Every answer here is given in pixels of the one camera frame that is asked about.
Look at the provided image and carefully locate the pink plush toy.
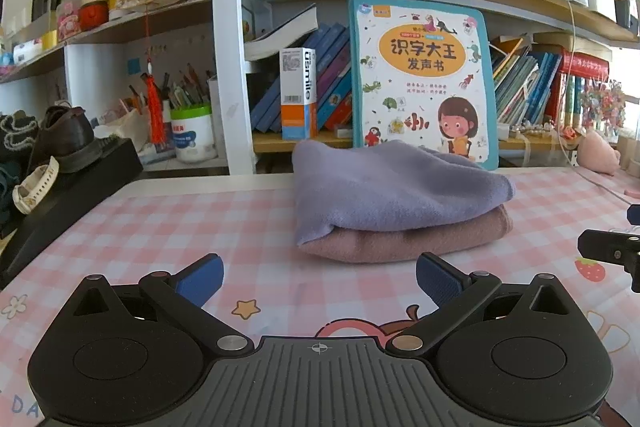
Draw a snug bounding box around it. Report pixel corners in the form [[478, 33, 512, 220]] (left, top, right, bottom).
[[577, 130, 621, 176]]

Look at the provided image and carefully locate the purple and pink knit sweater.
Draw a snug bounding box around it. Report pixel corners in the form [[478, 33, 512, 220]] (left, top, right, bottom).
[[291, 139, 517, 264]]

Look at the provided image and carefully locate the row of blue books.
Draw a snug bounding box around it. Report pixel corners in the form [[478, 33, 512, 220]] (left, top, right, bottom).
[[250, 23, 353, 132]]

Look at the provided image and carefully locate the brown leather shoe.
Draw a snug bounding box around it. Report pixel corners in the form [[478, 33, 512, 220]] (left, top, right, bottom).
[[27, 105, 103, 174]]

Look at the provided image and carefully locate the white wooden bookshelf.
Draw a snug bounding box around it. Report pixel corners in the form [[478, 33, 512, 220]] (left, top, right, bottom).
[[0, 0, 640, 175]]

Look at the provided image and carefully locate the colourful bead flower ornament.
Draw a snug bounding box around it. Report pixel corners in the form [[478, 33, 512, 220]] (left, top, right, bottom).
[[580, 79, 626, 138]]

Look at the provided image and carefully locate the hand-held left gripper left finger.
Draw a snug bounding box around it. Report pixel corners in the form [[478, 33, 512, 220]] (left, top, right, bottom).
[[70, 253, 253, 355]]

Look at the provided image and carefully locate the white bead string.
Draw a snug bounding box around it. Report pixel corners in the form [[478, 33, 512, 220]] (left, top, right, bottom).
[[495, 122, 556, 138]]

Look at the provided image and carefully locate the white canvas pouch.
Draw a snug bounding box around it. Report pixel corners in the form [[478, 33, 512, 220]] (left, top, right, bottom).
[[95, 109, 151, 152]]

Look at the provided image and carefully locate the pink patterned small box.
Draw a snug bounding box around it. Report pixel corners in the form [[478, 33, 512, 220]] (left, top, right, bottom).
[[56, 4, 82, 42]]

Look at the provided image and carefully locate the red round jar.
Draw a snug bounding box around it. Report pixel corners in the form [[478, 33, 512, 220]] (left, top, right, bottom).
[[79, 0, 110, 32]]

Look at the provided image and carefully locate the thick grey paperback book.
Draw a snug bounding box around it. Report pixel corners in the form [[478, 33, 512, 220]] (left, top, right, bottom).
[[243, 4, 319, 62]]

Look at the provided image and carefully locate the white and orange toothbrush box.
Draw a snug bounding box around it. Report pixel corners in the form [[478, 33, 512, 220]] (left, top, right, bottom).
[[279, 48, 318, 141]]

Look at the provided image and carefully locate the dark green cloth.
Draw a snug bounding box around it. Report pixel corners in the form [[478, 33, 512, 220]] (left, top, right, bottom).
[[0, 162, 21, 228]]

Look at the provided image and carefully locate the black flat box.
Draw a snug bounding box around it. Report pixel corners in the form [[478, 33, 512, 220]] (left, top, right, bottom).
[[0, 137, 145, 288]]

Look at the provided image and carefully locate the row of thin colourful books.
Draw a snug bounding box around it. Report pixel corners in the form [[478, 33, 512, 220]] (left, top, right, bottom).
[[489, 36, 563, 125]]

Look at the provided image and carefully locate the bunch of pens and pencils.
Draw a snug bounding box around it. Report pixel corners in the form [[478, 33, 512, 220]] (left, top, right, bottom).
[[127, 63, 213, 110]]

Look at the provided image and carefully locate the teal children's picture book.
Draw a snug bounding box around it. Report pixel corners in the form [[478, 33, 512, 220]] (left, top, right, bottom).
[[348, 0, 500, 171]]

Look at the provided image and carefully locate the dark knitted bootie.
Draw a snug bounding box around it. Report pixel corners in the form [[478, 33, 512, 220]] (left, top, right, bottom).
[[0, 109, 41, 162]]

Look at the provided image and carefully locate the white watch strap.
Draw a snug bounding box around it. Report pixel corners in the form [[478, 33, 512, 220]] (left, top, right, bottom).
[[12, 157, 60, 214]]

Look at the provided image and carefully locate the white charging cable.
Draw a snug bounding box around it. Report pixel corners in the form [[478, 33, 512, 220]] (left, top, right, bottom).
[[534, 0, 632, 202]]

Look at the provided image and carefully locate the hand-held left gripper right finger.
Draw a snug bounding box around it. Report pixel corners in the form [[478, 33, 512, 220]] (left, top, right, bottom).
[[387, 251, 571, 355]]

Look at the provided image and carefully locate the pink checkered cartoon tablecloth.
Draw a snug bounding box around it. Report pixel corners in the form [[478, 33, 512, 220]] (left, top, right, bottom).
[[0, 166, 640, 427]]

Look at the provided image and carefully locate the white canister with green rim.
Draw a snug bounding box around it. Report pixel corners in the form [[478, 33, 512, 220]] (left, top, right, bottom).
[[170, 104, 217, 164]]

